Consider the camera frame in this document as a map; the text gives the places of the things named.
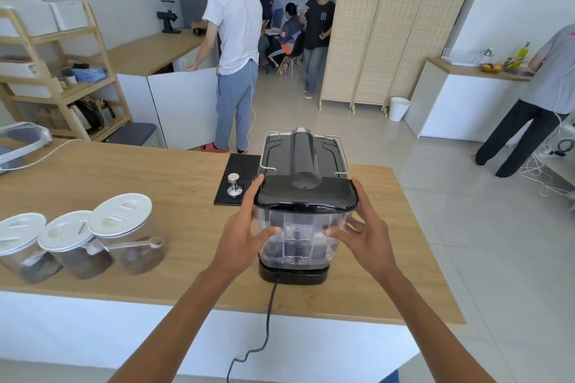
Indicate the person's left hand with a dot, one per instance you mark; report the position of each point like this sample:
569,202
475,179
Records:
236,241

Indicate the person's right hand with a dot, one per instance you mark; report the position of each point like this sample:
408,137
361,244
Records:
368,248

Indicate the person's right thumb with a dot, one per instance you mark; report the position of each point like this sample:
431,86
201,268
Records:
338,233

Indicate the person's left thumb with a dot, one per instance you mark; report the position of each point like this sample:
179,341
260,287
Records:
269,234

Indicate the clear water tank black lid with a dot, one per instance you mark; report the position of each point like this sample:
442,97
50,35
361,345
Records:
305,212

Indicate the person's left forearm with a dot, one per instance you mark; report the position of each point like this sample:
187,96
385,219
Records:
179,329

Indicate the person's right forearm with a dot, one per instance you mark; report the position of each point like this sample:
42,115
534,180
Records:
431,333

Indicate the silver coffee tamper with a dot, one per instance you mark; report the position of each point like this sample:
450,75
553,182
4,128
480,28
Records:
234,185

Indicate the black rubber tamping mat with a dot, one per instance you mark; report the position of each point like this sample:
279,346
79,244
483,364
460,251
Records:
224,180

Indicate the black espresso machine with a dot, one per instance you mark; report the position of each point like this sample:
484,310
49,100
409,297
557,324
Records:
305,158

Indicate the white measuring scoop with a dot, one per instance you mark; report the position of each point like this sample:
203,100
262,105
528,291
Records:
134,244

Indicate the white waste bin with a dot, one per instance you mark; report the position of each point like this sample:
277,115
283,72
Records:
399,109

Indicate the clear jar white lid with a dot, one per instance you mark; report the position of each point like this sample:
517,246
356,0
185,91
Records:
74,243
22,243
128,225

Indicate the wooden top white counter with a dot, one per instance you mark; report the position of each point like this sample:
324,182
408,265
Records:
179,100

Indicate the grey cushioned stool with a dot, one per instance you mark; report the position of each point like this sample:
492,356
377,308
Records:
132,133

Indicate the white sink counter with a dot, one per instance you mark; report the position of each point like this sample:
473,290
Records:
449,104

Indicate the black chair wooden legs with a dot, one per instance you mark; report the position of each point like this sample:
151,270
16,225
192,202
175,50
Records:
289,62

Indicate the woven folding screen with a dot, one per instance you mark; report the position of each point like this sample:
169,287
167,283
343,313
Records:
391,46

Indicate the black bag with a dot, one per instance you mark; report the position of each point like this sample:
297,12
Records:
90,114

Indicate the bowl of fruit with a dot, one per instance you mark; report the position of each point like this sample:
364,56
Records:
490,67

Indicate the black coffee grinder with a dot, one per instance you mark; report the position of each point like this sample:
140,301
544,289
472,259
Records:
168,19

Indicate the blue box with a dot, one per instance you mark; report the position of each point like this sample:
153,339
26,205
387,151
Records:
90,74

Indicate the wooden shelf rack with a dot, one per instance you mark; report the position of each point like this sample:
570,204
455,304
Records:
101,59

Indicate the yellow bottle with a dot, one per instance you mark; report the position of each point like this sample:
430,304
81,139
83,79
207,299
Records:
522,55

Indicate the white headset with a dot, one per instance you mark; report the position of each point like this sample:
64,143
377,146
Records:
22,140

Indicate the flat white storage box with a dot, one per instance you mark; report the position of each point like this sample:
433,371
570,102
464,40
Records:
33,87

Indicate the small white storage box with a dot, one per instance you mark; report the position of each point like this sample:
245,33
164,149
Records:
69,14

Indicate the large white storage box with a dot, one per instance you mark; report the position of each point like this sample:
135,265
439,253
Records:
27,17

